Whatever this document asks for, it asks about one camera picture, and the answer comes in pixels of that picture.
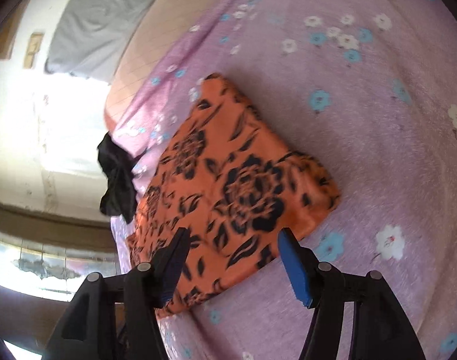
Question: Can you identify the orange black floral garment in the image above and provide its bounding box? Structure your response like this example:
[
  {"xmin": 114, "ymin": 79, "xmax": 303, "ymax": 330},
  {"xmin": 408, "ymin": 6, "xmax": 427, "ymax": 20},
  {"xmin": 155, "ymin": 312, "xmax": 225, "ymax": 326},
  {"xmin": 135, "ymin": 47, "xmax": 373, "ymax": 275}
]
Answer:
[{"xmin": 127, "ymin": 74, "xmax": 340, "ymax": 318}]

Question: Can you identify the purple floral bedsheet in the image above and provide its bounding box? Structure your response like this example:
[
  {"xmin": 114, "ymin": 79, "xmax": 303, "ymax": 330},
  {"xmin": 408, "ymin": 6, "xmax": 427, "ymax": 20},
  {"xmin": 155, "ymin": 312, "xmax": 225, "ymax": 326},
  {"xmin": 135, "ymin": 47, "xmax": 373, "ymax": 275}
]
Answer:
[{"xmin": 112, "ymin": 0, "xmax": 457, "ymax": 359}]

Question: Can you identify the grey pillow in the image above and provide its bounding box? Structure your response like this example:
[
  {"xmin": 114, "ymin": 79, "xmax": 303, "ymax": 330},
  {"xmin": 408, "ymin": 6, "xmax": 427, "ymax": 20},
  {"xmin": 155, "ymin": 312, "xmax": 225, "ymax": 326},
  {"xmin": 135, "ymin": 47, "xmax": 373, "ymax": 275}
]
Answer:
[{"xmin": 44, "ymin": 0, "xmax": 154, "ymax": 83}]

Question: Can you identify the beige wall switch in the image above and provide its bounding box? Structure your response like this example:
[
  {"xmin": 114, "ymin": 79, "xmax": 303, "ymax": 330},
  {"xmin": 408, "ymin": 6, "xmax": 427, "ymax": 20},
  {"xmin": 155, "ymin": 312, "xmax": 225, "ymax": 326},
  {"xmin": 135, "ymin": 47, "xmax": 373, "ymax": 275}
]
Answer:
[{"xmin": 23, "ymin": 33, "xmax": 44, "ymax": 69}]

